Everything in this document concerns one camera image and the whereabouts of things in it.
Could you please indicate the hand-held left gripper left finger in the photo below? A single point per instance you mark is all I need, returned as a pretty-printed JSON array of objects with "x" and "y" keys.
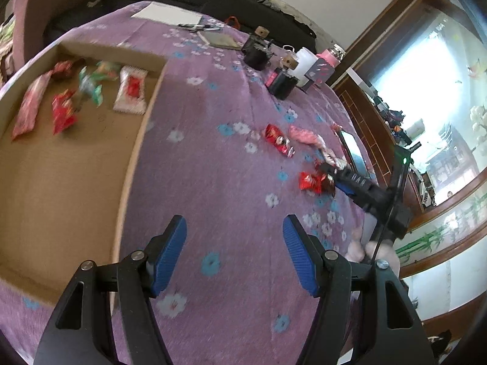
[{"x": 167, "y": 254}]

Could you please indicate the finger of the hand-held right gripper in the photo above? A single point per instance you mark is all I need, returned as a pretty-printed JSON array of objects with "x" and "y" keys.
[
  {"x": 345, "y": 190},
  {"x": 334, "y": 172}
]

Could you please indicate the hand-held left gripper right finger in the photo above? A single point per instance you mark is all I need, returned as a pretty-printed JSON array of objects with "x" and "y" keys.
[{"x": 300, "y": 258}]

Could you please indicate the red candy gold emblem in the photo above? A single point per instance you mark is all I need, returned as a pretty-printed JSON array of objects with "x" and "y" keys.
[{"x": 314, "y": 182}]

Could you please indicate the cardboard box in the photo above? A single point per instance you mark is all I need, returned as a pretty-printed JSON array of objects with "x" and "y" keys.
[{"x": 76, "y": 182}]

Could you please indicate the small white red-label packet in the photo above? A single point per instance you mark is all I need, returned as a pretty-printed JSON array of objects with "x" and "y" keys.
[{"x": 131, "y": 91}]

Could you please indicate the red foil snack packet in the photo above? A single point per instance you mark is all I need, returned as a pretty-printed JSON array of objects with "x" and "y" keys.
[{"x": 62, "y": 112}]

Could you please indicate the green candy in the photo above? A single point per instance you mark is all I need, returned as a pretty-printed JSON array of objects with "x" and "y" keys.
[
  {"x": 107, "y": 69},
  {"x": 91, "y": 87}
]

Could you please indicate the long pink floral snack packet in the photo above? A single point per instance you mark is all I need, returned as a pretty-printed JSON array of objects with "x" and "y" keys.
[{"x": 28, "y": 106}]

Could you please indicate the dark red candy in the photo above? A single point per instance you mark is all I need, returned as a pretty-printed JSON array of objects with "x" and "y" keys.
[{"x": 64, "y": 69}]

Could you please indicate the person's right hand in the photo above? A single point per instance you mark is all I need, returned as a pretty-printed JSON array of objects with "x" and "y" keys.
[{"x": 384, "y": 253}]

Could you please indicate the white snack packet red label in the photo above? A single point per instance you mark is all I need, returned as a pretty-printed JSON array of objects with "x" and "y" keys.
[{"x": 331, "y": 156}]

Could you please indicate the black smartphone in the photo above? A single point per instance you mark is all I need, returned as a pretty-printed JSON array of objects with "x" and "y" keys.
[{"x": 354, "y": 150}]

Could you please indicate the pink translucent snack packet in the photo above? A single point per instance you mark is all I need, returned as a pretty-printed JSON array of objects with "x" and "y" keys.
[{"x": 306, "y": 137}]

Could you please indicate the large red gold-print snack packet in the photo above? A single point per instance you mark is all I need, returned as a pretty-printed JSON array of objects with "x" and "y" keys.
[{"x": 277, "y": 138}]

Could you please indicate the wooden cabinet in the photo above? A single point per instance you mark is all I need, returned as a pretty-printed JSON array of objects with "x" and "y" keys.
[{"x": 380, "y": 114}]

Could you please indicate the purple floral tablecloth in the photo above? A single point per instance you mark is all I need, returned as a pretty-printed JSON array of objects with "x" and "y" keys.
[{"x": 213, "y": 182}]

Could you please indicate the black holder with cork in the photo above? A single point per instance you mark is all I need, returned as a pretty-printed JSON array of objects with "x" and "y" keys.
[
  {"x": 255, "y": 53},
  {"x": 282, "y": 81}
]

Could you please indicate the bright window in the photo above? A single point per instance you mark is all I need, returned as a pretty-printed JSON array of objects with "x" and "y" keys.
[{"x": 437, "y": 102}]

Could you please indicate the white plastic jar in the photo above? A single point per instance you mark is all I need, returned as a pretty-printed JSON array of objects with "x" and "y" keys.
[{"x": 303, "y": 64}]

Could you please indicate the pink thermos knitted sleeve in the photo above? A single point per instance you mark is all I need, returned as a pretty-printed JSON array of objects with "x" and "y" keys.
[{"x": 331, "y": 55}]

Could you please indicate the olive notebook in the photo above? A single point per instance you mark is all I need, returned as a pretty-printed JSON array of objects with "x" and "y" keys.
[{"x": 224, "y": 42}]

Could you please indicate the black pen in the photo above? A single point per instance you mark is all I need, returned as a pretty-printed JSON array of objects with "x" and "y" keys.
[{"x": 199, "y": 27}]

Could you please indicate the white paper sheet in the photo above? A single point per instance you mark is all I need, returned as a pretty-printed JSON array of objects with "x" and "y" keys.
[{"x": 167, "y": 13}]

